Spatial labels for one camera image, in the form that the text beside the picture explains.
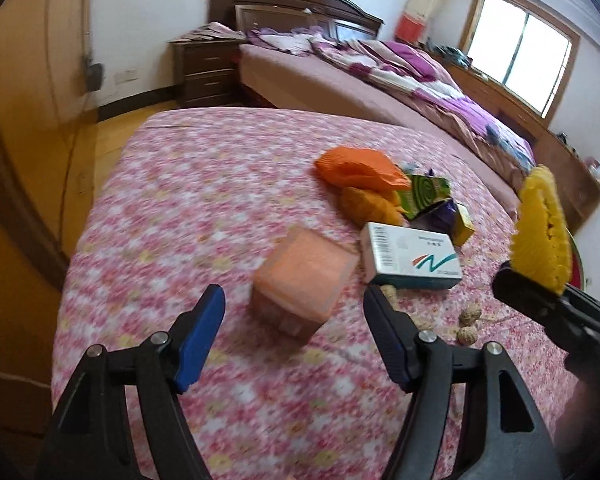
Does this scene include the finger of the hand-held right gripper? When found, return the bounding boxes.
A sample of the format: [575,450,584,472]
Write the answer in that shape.
[492,262,568,333]
[565,286,600,331]

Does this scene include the yellow wooden wardrobe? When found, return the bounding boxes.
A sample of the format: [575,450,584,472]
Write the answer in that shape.
[0,0,101,441]

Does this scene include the black hanging bag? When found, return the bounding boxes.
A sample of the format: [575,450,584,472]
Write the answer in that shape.
[82,57,106,93]

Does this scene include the pile of clothes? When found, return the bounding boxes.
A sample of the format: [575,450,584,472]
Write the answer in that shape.
[432,45,473,67]

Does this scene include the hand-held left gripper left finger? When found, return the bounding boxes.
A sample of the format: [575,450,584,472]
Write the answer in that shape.
[37,284,227,480]

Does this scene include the orange translucent plastic box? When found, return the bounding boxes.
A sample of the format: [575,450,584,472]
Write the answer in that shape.
[251,225,359,343]

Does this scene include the dark wooden nightstand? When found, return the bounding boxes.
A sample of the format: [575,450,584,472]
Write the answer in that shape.
[169,37,243,108]

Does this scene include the pink floral tablecloth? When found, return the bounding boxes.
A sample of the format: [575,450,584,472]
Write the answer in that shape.
[50,107,581,480]

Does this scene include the blue patterned cloth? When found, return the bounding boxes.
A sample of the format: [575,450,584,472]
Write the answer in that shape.
[485,125,531,161]

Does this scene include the orange plastic bag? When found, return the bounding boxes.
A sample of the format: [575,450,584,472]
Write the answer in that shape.
[315,146,412,193]

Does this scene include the cream and red curtain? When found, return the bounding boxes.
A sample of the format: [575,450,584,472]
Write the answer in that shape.
[395,0,441,46]

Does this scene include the long wooden cabinet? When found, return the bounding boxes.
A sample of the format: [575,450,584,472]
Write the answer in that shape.
[430,45,600,231]

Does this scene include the purple frilled pillow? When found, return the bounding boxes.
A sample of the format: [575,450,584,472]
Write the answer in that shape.
[247,27,313,56]

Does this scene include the purple foil wrapper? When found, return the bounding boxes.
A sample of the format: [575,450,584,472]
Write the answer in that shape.
[410,199,461,236]

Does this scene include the orange mesh net bag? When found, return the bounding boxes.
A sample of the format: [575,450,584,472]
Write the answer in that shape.
[339,186,403,226]

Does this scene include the red chair with green rim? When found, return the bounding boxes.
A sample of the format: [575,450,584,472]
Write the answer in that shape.
[567,232,593,291]

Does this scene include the white medicine box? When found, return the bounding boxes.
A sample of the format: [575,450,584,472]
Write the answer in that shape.
[360,222,463,291]

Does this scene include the small yellow box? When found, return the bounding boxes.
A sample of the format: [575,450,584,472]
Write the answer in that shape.
[450,202,476,247]

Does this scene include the green spiral print box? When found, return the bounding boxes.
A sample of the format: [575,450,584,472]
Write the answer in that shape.
[397,174,452,221]

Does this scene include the bed with purple quilt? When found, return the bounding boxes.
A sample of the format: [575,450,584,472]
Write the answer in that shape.
[240,40,538,211]

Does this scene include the purple floral quilt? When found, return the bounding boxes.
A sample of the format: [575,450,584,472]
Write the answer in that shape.
[312,37,536,166]

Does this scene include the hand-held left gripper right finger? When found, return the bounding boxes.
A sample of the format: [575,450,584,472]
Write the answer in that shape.
[362,284,563,480]

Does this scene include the wooden framed window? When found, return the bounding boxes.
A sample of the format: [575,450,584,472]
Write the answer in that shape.
[457,0,581,121]

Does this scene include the dark wooden headboard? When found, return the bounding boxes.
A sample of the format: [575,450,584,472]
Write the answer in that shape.
[208,0,385,43]

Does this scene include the folded pink cloth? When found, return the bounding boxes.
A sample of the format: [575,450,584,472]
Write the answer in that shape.
[167,22,246,43]

